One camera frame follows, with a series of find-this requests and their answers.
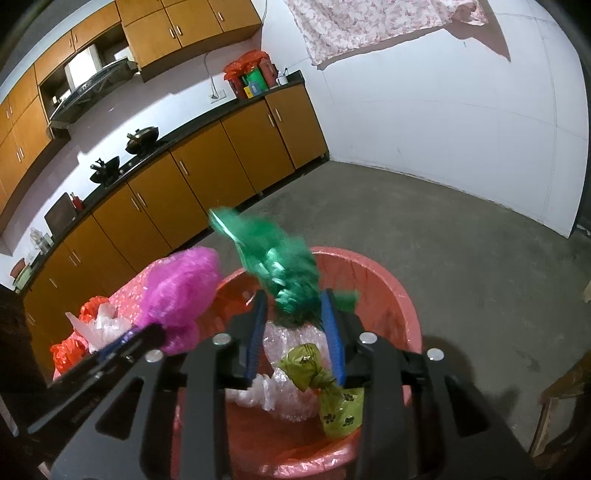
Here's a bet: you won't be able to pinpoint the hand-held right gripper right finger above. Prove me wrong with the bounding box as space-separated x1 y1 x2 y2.
322 288 541 480

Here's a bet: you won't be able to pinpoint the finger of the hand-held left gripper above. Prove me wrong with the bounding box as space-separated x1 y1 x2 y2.
54 324 167 385

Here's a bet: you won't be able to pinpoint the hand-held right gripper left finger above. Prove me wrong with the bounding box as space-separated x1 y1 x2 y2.
48 292 267 480

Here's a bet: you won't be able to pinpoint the large bubble wrap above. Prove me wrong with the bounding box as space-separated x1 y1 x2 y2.
226 323 335 422

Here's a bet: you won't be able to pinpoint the olive paw print bag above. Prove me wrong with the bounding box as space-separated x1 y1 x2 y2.
278 343 365 440

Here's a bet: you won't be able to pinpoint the green foil wrapper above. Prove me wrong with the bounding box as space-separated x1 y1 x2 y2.
209 207 361 328

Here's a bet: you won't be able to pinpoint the red plastic waste basket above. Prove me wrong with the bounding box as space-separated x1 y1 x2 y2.
173 246 423 478

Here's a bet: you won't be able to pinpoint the pink plastic bag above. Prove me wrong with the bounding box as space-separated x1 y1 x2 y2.
139 247 223 356

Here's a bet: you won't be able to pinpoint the small bubble wrap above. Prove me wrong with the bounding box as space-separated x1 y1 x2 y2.
65 305 134 354

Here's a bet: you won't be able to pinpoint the dark cutting board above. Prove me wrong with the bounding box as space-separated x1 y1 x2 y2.
45 193 77 234

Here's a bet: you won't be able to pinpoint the wooden lower cabinets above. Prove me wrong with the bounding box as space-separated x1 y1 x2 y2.
23 83 329 365

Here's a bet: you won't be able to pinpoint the wooden cabinets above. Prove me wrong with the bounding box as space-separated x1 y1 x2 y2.
0 0 262 222
23 83 329 365

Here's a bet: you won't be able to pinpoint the black wok with lid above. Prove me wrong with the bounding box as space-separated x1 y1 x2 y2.
126 127 160 153

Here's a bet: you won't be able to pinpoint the black kitchen countertop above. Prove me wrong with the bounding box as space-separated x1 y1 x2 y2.
9 69 306 287

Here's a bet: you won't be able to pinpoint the wooden chair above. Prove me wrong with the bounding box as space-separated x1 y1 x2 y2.
529 364 591 457

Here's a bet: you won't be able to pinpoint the steel range hood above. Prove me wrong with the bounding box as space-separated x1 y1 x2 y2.
48 60 139 123

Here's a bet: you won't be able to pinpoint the red bag on canisters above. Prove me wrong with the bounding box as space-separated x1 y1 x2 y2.
224 51 278 97

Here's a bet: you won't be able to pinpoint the pink floral hanging sheet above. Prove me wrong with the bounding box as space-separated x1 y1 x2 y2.
284 0 490 65

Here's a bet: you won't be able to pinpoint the wooden upper cabinets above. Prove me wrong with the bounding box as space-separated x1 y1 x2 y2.
0 0 262 222

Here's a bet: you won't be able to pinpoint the white power cable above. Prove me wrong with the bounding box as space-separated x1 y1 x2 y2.
204 46 232 95

